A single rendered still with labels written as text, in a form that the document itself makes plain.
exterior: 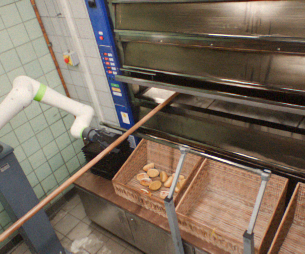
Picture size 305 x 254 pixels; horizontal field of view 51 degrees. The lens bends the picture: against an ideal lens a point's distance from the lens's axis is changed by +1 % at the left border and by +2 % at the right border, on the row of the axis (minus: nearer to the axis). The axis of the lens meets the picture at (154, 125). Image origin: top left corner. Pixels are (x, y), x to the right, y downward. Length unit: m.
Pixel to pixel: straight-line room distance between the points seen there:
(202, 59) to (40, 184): 2.04
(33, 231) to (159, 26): 1.76
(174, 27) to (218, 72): 0.37
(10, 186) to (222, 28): 1.71
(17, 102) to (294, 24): 1.47
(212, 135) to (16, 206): 1.46
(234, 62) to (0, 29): 1.80
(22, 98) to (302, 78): 1.48
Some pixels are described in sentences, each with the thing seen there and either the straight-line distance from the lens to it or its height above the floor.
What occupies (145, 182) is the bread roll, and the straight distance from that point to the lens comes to 2.50.
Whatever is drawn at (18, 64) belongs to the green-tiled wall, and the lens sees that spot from 2.90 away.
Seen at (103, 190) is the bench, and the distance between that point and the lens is 2.62.
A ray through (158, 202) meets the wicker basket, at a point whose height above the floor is 0.71.
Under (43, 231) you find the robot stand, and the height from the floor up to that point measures 0.43.
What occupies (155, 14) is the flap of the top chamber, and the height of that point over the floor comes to 1.82.
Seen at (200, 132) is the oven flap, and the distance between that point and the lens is 2.25.
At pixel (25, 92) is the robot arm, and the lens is 1.94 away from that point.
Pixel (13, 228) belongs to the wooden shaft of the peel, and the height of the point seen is 1.20.
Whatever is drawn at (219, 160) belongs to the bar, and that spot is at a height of 1.17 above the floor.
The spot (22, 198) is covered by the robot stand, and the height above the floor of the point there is 0.81.
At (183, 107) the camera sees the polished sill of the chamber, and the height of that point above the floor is 1.18.
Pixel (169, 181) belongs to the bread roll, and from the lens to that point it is 2.43.
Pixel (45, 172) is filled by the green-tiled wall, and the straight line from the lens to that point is 3.28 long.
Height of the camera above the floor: 2.30
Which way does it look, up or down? 32 degrees down
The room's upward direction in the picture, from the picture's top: 12 degrees counter-clockwise
